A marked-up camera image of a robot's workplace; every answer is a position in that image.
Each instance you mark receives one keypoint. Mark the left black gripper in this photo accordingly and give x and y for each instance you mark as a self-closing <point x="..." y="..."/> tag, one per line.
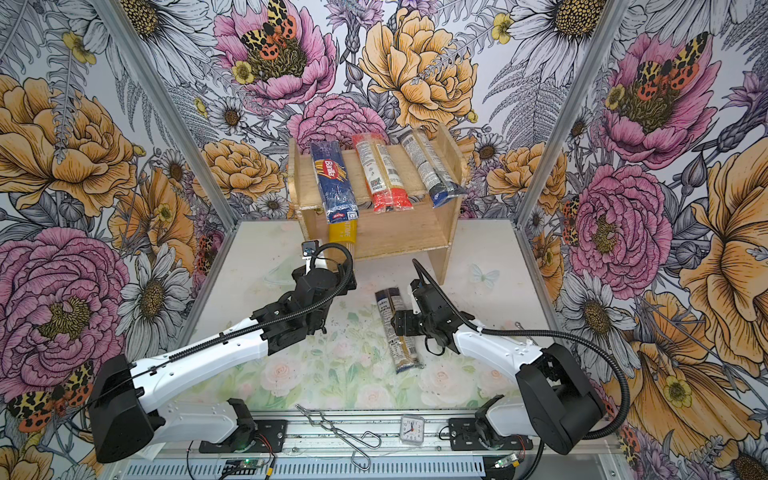
<point x="344" y="286"/>

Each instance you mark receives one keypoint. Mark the blue Barilla spaghetti box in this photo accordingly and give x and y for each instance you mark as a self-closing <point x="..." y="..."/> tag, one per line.
<point x="337" y="195"/>

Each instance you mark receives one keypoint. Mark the aluminium front rail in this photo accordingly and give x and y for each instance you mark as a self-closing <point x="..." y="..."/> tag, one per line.
<point x="313" y="453"/>

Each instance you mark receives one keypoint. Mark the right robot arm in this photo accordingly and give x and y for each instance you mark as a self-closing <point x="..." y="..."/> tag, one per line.
<point x="557" y="403"/>

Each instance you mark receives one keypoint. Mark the yellow Pastatime spaghetti bag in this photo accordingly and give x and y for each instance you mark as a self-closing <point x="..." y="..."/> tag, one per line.
<point x="345" y="234"/>

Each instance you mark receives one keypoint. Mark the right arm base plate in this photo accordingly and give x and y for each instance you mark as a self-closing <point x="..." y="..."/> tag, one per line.
<point x="464" y="434"/>

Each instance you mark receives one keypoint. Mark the clear spaghetti bag blue end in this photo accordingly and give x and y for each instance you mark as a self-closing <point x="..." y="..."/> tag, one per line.
<point x="392" y="307"/>

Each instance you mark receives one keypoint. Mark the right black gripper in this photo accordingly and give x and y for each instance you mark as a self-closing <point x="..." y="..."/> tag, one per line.
<point x="403" y="323"/>

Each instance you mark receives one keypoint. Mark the small white clock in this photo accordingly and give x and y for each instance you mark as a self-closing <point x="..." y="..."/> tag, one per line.
<point x="412" y="430"/>

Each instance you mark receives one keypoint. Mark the wooden two-tier shelf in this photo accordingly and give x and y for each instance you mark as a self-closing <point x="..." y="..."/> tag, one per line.
<point x="425" y="228"/>

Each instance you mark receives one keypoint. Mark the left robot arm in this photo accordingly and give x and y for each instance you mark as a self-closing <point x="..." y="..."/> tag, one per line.
<point x="132" y="403"/>

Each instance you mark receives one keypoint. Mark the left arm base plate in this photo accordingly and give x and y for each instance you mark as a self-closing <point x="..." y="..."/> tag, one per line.
<point x="263" y="436"/>

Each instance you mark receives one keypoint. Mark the metal tongs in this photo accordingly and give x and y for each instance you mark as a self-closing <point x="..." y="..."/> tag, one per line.
<point x="359" y="443"/>

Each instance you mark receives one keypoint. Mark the red spaghetti bag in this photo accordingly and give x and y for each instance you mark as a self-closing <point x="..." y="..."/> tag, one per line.
<point x="384" y="184"/>

